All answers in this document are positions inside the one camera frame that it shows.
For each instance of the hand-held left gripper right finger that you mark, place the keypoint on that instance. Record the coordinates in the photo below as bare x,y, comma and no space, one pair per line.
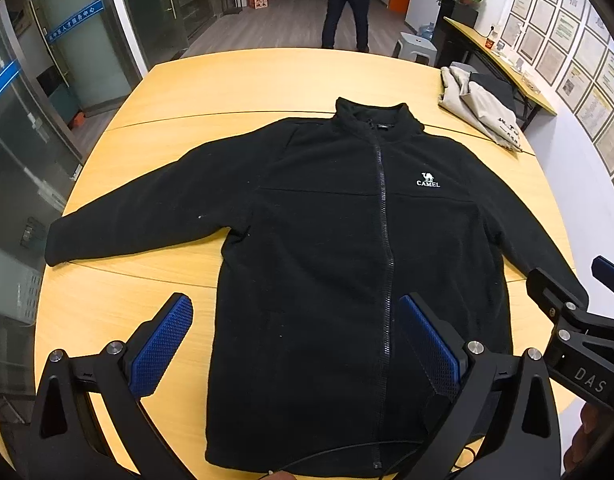
432,347

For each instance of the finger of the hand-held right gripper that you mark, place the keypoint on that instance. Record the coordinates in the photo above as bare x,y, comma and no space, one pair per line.
611,272
552,290

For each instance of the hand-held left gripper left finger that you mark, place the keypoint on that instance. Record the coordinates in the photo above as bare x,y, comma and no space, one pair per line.
162,347

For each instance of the black fleece jacket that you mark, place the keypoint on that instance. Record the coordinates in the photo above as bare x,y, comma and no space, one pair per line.
312,260

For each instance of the person's right hand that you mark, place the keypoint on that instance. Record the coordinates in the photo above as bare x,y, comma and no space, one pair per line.
589,430

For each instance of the grey beige jacket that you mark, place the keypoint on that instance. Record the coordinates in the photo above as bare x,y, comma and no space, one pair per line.
482,102

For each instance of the small red box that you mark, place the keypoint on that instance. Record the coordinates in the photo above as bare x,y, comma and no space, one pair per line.
78,121

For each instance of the long wooden side table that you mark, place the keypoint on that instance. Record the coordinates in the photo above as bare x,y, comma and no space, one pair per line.
479,40

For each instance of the black plant stand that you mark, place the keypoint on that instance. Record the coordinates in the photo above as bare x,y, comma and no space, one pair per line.
454,25

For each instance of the grey plastic stool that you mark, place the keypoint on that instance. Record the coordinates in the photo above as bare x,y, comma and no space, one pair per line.
412,42

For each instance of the black square box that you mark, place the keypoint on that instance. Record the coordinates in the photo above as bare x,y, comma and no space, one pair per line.
52,82

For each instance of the blue water bottle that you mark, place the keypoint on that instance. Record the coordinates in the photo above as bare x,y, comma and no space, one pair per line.
427,31

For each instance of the red white carton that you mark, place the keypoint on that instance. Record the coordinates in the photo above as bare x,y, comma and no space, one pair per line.
259,0

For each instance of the wall of framed certificates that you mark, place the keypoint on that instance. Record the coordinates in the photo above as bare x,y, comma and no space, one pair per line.
587,60

